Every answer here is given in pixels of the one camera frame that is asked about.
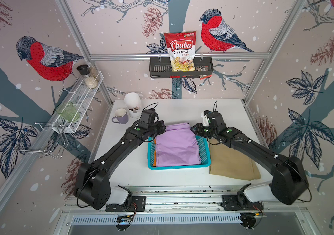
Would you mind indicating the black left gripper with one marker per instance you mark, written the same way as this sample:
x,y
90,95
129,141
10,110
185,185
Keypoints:
x,y
162,127

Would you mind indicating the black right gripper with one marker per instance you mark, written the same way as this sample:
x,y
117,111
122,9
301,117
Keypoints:
x,y
198,129

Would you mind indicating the purple pants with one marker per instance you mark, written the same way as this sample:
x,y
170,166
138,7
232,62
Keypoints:
x,y
178,146

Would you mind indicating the orange pants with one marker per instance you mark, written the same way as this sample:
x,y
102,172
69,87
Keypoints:
x,y
153,154

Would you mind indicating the beige pants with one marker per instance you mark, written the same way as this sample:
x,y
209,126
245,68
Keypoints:
x,y
231,163

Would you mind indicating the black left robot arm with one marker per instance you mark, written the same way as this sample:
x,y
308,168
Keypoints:
x,y
93,179

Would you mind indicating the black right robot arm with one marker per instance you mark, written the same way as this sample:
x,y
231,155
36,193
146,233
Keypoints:
x,y
289,181

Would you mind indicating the teal plastic basket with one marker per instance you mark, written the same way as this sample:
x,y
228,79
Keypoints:
x,y
204,154

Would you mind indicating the purple ceramic mug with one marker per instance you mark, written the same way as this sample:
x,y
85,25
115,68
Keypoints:
x,y
121,116

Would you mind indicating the glass jar on shelf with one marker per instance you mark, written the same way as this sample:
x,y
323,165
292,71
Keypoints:
x,y
91,79

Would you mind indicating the red Chuba chips bag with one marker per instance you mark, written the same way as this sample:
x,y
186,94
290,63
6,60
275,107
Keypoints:
x,y
181,49

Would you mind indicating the green glass cup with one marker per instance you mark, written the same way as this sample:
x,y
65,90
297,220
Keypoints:
x,y
68,111

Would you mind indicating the black lid spice jar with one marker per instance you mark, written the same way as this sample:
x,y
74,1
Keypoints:
x,y
84,70

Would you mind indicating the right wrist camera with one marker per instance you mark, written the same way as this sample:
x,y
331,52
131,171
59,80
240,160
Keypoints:
x,y
206,121

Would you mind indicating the black wall basket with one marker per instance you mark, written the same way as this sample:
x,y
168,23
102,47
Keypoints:
x,y
162,68

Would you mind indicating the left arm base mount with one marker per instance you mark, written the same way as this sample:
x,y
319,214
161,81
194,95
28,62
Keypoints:
x,y
125,202

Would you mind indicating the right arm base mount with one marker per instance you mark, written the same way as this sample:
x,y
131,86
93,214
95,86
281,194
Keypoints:
x,y
239,202

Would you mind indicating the white wire shelf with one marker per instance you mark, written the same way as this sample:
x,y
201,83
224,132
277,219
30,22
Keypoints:
x,y
80,97

